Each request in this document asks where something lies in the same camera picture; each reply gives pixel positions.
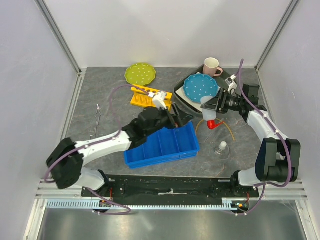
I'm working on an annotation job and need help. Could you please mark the cable duct rail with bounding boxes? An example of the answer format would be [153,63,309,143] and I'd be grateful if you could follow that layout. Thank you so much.
[46,199,238,211]

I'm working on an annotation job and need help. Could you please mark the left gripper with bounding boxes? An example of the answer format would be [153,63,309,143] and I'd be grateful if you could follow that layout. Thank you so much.
[145,102,194,137]

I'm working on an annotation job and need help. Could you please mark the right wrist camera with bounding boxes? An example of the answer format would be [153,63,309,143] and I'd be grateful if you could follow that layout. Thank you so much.
[224,74,238,94]

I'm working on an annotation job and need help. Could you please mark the metal crucible tongs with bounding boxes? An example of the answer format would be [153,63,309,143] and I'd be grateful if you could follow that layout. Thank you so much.
[90,104,103,140]

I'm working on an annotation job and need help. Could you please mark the wash bottle red cap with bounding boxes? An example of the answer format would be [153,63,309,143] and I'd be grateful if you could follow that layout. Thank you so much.
[202,108,224,130]

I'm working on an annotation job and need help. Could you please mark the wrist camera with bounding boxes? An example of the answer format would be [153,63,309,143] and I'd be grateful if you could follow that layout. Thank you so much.
[147,91,167,110]
[224,74,238,94]

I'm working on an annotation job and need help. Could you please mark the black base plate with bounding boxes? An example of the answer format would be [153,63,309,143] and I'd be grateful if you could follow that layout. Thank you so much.
[95,175,260,199]

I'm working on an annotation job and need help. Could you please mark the pink mug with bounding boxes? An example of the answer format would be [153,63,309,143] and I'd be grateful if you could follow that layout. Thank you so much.
[202,57,223,78]

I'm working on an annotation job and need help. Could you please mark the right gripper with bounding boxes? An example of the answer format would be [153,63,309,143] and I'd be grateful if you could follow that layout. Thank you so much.
[201,88,245,115]

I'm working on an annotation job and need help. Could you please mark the glass flask white stopper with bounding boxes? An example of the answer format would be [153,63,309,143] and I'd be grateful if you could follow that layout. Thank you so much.
[214,141,230,156]

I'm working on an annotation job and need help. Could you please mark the yellow test tube rack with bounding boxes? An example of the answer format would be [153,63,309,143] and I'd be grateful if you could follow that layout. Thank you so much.
[130,85,173,110]

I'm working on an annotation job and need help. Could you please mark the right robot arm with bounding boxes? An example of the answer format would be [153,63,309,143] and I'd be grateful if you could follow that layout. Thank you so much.
[200,84,301,197]

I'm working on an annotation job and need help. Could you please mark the dark green tray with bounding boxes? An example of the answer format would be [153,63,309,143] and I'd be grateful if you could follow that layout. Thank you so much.
[173,65,237,117]

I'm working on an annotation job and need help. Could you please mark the blue plastic organizer tray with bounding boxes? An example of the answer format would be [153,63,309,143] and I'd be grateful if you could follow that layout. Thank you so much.
[124,122,200,169]

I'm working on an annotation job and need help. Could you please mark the yellow rubber tube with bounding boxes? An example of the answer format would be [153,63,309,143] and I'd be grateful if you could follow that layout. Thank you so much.
[195,118,236,142]

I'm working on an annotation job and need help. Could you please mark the blue dotted plate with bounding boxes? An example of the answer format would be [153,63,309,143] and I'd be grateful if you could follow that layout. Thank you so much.
[183,74,220,104]

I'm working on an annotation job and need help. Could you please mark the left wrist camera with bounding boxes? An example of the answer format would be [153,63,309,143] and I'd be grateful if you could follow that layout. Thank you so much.
[147,91,167,110]

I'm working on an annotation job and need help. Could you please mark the green dotted plate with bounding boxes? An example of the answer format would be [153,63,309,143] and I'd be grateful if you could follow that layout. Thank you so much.
[124,62,156,86]

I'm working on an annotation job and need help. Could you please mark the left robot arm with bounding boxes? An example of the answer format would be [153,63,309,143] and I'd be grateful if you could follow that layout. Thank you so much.
[44,104,194,197]

